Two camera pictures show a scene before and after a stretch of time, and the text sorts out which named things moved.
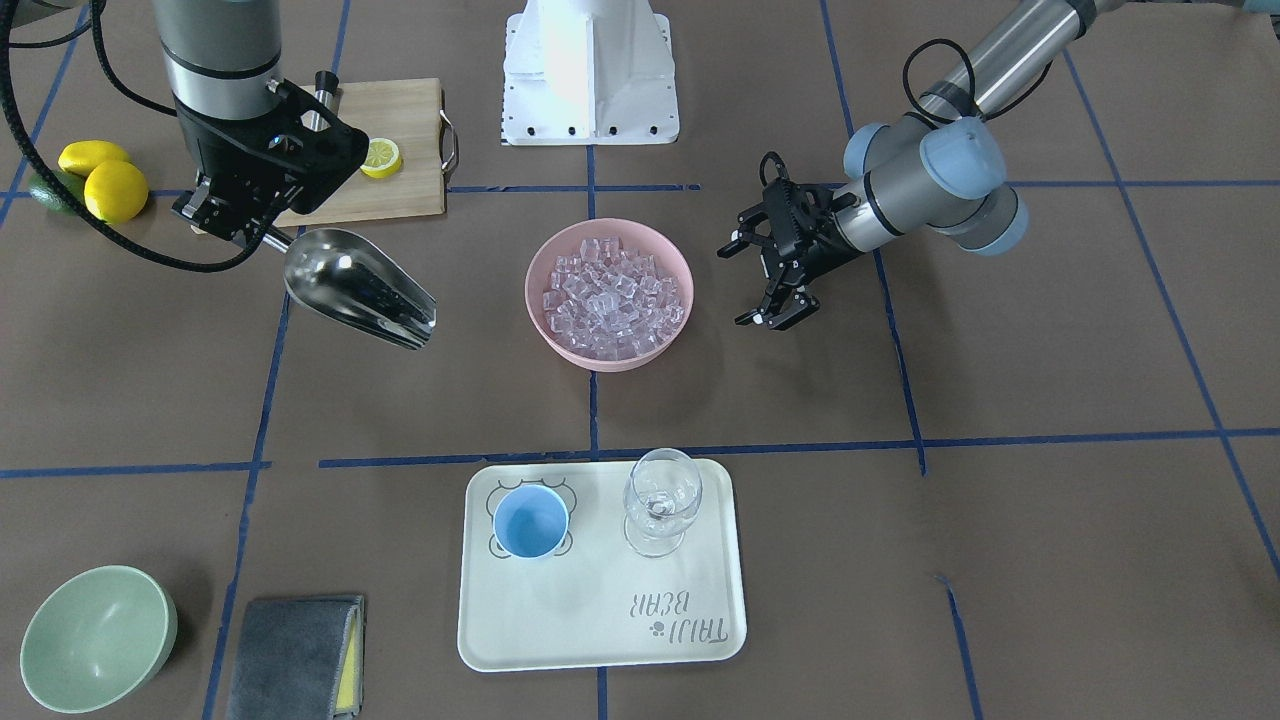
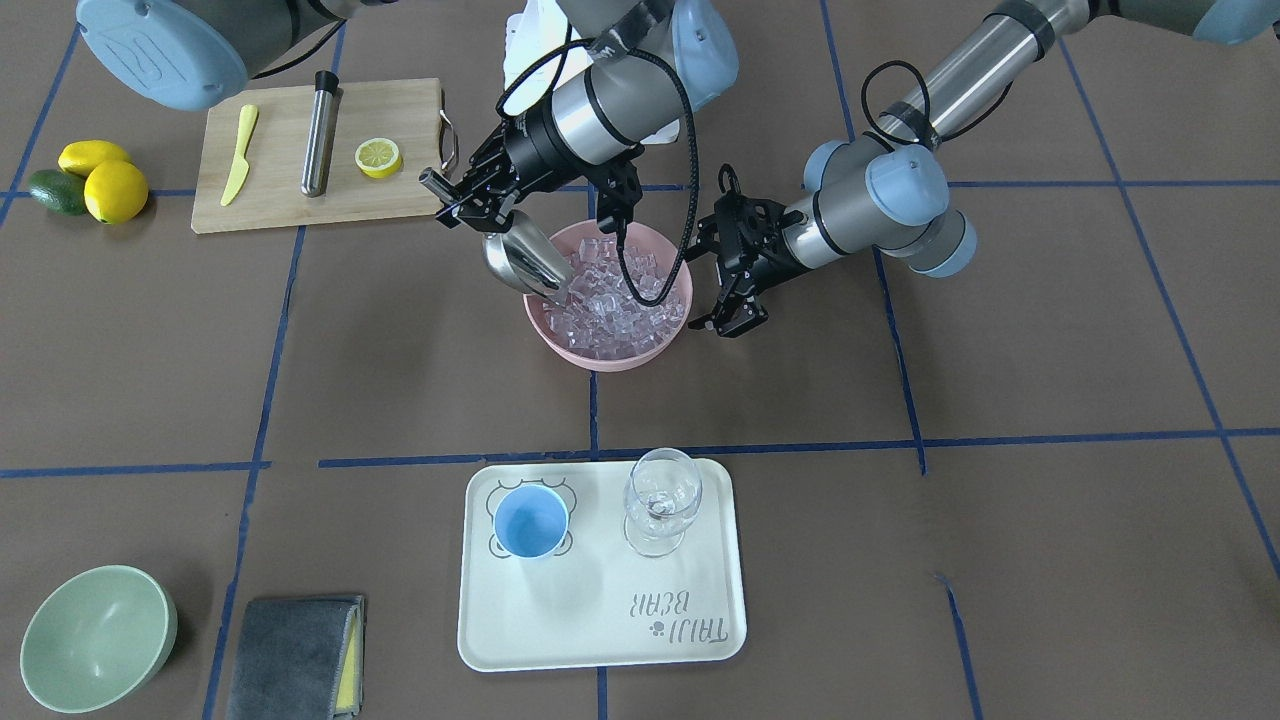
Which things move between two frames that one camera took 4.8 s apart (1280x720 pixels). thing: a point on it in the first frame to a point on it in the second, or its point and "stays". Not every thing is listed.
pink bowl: (567, 241) stays
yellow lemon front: (116, 191) stays
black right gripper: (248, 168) to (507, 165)
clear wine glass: (662, 491) stays
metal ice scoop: (348, 278) to (523, 258)
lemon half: (383, 158) stays
